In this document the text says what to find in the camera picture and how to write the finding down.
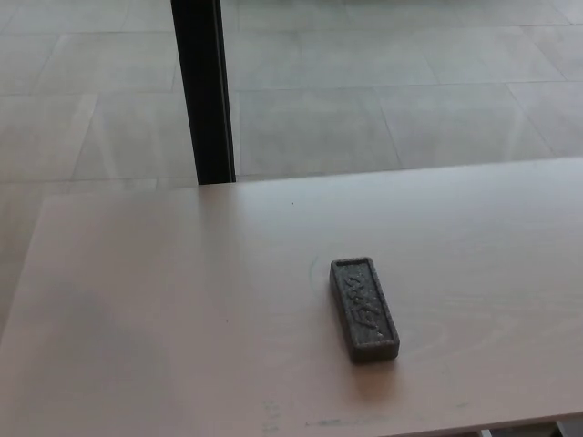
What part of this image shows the dark grey whiteboard eraser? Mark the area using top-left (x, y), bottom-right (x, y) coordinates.
top-left (329, 256), bottom-right (402, 365)

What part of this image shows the black metal window post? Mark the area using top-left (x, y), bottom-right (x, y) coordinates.
top-left (170, 0), bottom-right (237, 186)

